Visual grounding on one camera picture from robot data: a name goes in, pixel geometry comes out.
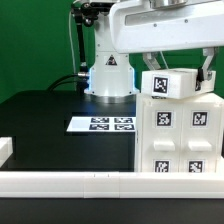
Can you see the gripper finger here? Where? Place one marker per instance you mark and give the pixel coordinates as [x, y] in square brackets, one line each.
[205, 72]
[151, 61]

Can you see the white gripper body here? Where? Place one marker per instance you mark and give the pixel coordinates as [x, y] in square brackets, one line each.
[137, 27]

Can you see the white cabinet top box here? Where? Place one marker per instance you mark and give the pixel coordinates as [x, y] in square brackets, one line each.
[175, 83]

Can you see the white cabinet body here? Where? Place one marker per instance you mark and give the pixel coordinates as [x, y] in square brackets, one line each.
[143, 98]

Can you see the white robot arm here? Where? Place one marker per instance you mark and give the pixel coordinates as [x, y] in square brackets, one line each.
[112, 77]

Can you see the white marker base sheet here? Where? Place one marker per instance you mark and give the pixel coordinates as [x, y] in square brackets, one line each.
[82, 124]

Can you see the white U-shaped fence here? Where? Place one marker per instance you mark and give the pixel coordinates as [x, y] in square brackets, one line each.
[28, 184]

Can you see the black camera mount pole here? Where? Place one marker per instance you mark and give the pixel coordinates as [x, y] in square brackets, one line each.
[84, 15]

